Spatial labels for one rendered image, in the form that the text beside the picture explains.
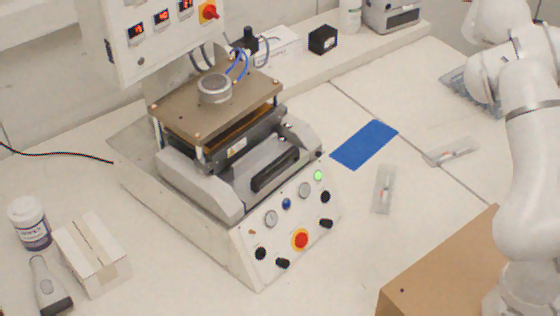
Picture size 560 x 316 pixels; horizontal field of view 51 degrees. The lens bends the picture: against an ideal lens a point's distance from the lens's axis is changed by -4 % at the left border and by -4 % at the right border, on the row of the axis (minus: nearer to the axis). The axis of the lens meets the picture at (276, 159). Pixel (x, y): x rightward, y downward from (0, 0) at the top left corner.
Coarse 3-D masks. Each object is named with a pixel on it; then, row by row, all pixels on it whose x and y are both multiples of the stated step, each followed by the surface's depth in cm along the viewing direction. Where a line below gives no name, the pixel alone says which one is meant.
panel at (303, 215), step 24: (312, 168) 151; (288, 192) 146; (312, 192) 152; (288, 216) 147; (312, 216) 153; (336, 216) 159; (264, 240) 143; (288, 240) 148; (312, 240) 154; (264, 264) 144; (264, 288) 144
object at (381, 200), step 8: (384, 168) 171; (392, 168) 170; (376, 176) 168; (384, 176) 168; (392, 176) 168; (376, 184) 166; (384, 184) 166; (392, 184) 166; (376, 192) 164; (384, 192) 164; (392, 192) 164; (376, 200) 162; (384, 200) 162; (376, 208) 160; (384, 208) 160
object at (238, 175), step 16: (272, 144) 146; (288, 144) 149; (240, 160) 140; (256, 160) 144; (272, 160) 145; (304, 160) 147; (224, 176) 142; (240, 176) 142; (272, 176) 141; (288, 176) 145; (240, 192) 138
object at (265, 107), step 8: (264, 104) 146; (256, 112) 144; (264, 112) 145; (240, 120) 142; (248, 120) 142; (168, 128) 144; (232, 128) 140; (240, 128) 140; (176, 136) 143; (216, 136) 138; (224, 136) 138; (232, 136) 139; (192, 144) 140; (208, 144) 137; (216, 144) 136; (208, 152) 137
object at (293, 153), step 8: (288, 152) 141; (296, 152) 142; (280, 160) 139; (288, 160) 141; (296, 160) 145; (264, 168) 138; (272, 168) 138; (280, 168) 140; (256, 176) 136; (264, 176) 136; (256, 184) 136; (256, 192) 137
